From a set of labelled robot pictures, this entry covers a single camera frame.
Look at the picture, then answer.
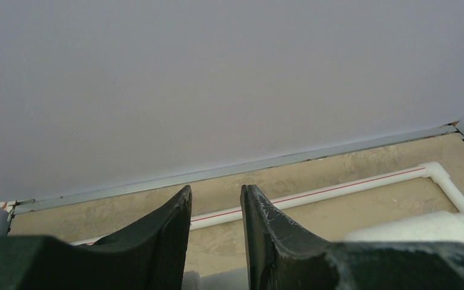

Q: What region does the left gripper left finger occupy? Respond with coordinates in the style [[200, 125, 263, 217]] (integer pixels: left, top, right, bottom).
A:
[[0, 186, 192, 289]]

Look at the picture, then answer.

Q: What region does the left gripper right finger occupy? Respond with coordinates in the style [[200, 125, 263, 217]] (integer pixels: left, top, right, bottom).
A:
[[240, 185, 464, 289]]

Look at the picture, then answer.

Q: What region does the aluminium table frame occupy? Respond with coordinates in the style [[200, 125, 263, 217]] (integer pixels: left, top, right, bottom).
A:
[[10, 123, 464, 216]]

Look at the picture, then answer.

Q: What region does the white PVC pipe frame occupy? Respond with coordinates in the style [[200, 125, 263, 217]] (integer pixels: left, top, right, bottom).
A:
[[69, 161, 464, 257]]

